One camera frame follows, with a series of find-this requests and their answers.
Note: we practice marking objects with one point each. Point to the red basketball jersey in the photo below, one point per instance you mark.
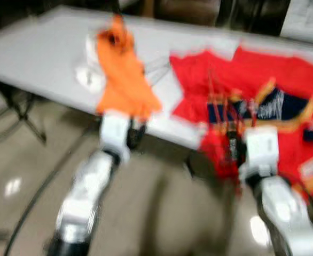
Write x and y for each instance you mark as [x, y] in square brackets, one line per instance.
[300, 149]

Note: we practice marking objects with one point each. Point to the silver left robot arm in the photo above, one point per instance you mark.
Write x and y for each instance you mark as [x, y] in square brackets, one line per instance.
[84, 197]

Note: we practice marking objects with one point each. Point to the orange garment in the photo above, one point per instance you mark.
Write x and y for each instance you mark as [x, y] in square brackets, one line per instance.
[124, 80]

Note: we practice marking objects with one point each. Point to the small white object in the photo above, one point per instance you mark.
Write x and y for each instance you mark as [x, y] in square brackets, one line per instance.
[90, 77]

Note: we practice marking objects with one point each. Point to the plain red garment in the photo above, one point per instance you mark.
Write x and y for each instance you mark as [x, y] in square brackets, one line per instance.
[284, 66]

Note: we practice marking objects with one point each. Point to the white folding table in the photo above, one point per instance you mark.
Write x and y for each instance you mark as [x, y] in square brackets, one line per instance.
[39, 53]
[306, 18]

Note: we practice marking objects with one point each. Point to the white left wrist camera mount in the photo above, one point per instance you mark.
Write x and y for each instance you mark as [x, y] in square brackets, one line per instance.
[114, 133]

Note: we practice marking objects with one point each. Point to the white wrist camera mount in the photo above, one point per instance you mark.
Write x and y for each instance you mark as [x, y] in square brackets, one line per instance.
[260, 149]
[114, 133]

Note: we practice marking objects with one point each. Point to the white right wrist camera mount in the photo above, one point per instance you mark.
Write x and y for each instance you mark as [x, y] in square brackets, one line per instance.
[260, 149]

